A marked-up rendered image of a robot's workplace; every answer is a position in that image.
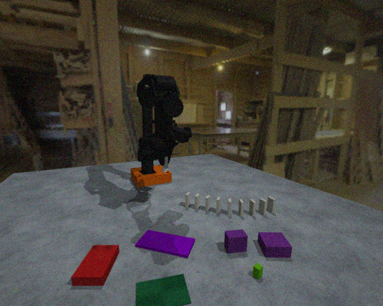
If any green flat rectangular tile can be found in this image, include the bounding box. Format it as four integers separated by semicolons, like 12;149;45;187
136;274;192;306

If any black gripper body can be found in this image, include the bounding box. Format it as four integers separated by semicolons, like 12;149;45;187
139;117;176;148

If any small green block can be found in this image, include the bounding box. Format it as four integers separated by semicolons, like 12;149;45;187
253;263;263;280

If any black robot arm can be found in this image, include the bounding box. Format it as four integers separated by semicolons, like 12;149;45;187
137;74;192;175

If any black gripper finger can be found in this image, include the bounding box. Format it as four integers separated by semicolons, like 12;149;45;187
165;142;179;164
151;145;168;166

